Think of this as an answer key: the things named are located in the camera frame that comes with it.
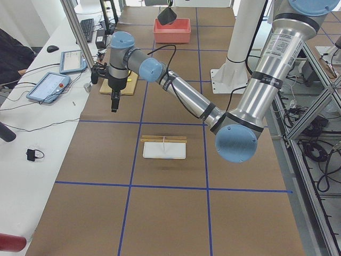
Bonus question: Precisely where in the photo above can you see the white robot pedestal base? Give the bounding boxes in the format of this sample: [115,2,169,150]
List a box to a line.
[210,0,267,94]

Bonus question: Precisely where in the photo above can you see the black computer mouse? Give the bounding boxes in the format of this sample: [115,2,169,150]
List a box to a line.
[46,45,59,53]

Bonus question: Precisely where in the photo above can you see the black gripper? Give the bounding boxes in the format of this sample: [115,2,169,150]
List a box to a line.
[111,90,120,113]

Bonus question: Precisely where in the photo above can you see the red cylinder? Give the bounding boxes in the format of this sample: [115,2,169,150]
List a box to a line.
[0,233,27,252]

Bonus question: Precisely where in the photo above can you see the blue teach pendant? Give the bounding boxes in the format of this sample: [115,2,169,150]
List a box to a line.
[26,72,71,104]
[59,50,87,75]

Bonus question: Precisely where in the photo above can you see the black computer keyboard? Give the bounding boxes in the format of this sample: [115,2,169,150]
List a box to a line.
[80,19,94,43]

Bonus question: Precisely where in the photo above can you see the bamboo cutting board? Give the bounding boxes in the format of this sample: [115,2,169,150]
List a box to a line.
[99,71,138,95]

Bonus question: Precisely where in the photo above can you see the blue teach pendant far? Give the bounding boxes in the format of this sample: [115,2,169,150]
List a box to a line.
[59,50,87,75]

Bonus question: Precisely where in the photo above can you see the aluminium frame post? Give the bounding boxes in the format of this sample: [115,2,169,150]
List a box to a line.
[60,0,94,69]

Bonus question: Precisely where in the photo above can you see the dark grey cleaning cloth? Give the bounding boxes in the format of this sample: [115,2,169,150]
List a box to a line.
[157,7,177,26]

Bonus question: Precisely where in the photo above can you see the white rectangular tray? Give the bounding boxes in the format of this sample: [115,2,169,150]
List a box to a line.
[143,142,186,159]

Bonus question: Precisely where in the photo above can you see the blue teach pendant near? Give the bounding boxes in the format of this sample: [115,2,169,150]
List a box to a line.
[26,72,71,104]

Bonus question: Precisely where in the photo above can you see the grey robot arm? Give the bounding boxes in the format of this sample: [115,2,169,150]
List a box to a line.
[108,1,338,163]

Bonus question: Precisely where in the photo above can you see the pink plastic bin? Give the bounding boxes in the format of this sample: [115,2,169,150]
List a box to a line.
[153,18,191,43]

